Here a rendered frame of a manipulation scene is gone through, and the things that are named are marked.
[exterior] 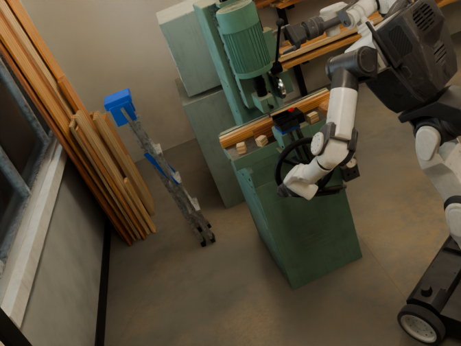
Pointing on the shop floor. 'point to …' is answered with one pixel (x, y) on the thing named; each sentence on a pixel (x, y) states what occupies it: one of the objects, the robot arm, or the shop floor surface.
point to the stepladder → (158, 161)
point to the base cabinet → (303, 229)
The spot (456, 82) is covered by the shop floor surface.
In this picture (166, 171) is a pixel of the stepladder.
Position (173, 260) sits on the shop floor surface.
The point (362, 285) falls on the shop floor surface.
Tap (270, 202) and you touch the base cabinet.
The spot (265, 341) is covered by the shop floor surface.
